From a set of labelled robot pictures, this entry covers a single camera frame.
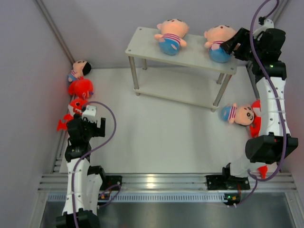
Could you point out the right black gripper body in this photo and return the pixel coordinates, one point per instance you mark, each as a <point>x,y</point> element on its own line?
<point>243,46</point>

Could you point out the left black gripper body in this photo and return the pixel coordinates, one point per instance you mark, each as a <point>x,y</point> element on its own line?
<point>86,126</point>

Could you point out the pink doll striped shirt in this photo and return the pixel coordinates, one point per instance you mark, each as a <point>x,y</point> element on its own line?
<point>214,38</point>

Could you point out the red shark plush round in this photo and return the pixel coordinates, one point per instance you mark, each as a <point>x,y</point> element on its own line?
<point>82,88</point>

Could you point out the pink doll blue pants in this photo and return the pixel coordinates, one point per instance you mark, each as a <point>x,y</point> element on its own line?
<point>171,36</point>

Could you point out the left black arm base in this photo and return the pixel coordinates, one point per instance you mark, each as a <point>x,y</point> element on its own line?
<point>111,180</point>

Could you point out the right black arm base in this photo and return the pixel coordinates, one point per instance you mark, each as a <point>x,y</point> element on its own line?
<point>221,182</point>

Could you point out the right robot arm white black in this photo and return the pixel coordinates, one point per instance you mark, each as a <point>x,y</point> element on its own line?
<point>274,141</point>

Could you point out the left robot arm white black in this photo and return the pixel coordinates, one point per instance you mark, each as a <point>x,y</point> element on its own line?
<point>84,180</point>

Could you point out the white two-tier shelf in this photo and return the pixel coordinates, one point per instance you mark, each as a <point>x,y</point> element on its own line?
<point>189,77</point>

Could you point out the pink doll black eyebrows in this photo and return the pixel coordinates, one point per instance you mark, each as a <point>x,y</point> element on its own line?
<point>242,115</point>

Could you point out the black-haired doll left corner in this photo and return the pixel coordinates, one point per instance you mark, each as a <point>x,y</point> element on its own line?
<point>80,69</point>

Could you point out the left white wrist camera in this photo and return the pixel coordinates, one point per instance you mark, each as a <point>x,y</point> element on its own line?
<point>89,114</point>

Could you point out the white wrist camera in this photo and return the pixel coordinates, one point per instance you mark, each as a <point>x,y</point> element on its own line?
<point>89,114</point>
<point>268,23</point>

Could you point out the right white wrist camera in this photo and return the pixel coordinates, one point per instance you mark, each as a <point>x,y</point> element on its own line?
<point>268,23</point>

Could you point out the white slotted cable duct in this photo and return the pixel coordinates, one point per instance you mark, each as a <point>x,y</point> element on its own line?
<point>170,197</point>

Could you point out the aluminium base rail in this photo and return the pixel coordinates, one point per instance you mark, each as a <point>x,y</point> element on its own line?
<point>135,182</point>

